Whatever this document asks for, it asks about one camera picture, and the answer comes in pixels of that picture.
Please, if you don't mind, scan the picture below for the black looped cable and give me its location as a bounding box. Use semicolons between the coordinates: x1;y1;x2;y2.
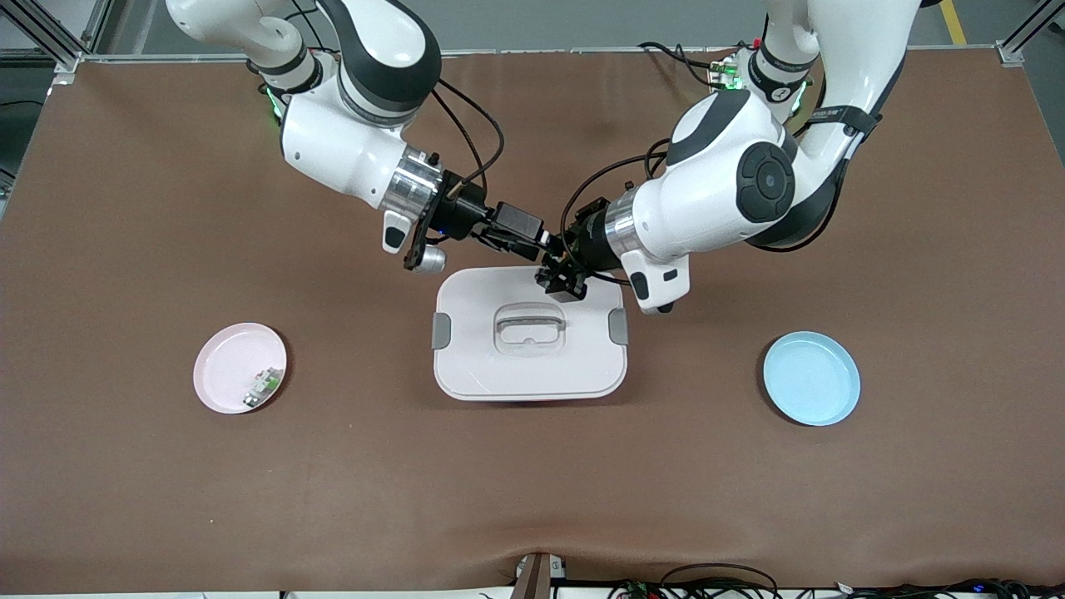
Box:
661;563;780;599

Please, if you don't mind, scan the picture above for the white green switch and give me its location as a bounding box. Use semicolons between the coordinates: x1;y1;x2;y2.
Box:
242;366;284;408

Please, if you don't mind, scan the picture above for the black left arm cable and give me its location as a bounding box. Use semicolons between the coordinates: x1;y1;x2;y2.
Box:
562;141;666;288

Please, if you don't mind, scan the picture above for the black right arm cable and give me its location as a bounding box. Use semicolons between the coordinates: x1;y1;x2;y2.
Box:
428;79;506;194

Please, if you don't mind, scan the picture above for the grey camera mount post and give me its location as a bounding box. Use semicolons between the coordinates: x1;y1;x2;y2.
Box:
509;551;552;599

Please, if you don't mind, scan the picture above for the aluminium frame corner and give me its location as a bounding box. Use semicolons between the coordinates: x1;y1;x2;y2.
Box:
0;0;113;76
996;0;1065;67

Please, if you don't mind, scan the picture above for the pink plate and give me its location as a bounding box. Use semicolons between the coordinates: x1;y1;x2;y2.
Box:
193;322;289;415

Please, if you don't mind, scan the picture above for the light blue plate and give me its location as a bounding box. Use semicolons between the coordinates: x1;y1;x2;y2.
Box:
763;331;862;428

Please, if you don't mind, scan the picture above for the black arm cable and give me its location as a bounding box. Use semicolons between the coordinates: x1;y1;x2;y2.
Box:
428;79;506;194
562;141;666;288

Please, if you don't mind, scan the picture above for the brown table cover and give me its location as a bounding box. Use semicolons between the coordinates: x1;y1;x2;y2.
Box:
0;46;1065;596

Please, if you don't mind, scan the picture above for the black left base cable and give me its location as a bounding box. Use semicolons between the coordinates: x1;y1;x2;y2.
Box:
639;40;733;88

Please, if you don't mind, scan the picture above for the white storage box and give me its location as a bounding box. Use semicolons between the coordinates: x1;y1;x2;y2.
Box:
431;265;630;403

